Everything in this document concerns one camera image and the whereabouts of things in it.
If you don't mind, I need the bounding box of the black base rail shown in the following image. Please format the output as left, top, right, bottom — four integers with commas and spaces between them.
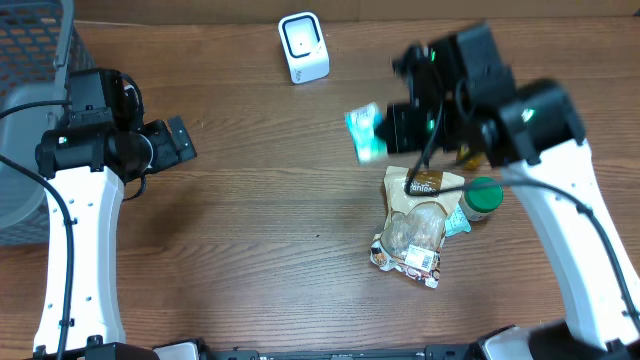
154, 342, 501, 360

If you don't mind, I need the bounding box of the teal snack packet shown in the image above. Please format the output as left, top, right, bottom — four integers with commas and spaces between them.
445, 204, 471, 237

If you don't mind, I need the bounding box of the grey plastic mesh basket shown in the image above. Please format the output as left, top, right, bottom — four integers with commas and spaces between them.
1, 0, 94, 246

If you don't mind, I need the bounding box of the yellow drink bottle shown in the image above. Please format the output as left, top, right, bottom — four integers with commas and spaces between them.
454, 145, 487, 171

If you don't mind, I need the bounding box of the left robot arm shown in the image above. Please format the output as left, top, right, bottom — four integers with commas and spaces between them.
33, 68, 197, 359

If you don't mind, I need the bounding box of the brown nut pouch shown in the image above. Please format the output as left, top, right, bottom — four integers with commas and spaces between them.
381, 166, 465, 261

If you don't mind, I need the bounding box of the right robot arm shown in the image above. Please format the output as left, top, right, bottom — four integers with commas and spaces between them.
375, 23, 639, 359

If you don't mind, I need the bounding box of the green lid jar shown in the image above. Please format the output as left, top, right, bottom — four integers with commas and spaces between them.
459, 177, 504, 222

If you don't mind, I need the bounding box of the teal tissue pack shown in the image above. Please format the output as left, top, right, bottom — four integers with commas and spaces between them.
344, 102, 388, 164

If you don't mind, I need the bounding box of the white barcode scanner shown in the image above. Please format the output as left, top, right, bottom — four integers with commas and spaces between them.
278, 11, 330, 85

